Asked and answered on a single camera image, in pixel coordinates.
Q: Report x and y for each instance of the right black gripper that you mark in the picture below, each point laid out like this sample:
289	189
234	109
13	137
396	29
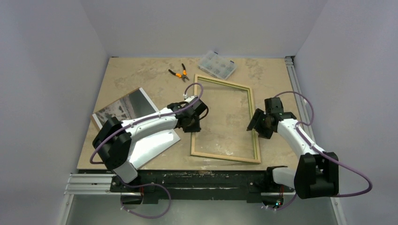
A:
256	121

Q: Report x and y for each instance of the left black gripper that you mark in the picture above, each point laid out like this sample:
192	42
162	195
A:
195	128

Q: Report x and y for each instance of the green wooden picture frame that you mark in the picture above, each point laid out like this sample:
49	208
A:
229	123

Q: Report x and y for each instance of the glossy photo print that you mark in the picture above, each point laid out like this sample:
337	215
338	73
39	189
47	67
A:
134	105

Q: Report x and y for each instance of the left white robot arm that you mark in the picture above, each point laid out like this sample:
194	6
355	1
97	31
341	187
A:
124	146

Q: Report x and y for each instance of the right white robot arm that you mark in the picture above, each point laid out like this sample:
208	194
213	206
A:
317	172

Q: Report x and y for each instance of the orange black pliers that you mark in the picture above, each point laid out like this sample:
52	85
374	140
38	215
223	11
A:
182	75

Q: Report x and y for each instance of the clear plastic organizer box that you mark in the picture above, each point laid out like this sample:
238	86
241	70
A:
216	65

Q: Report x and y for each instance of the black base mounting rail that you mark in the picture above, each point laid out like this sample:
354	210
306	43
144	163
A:
153	185

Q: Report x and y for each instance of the aluminium extrusion frame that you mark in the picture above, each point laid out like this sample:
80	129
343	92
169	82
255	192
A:
92	203

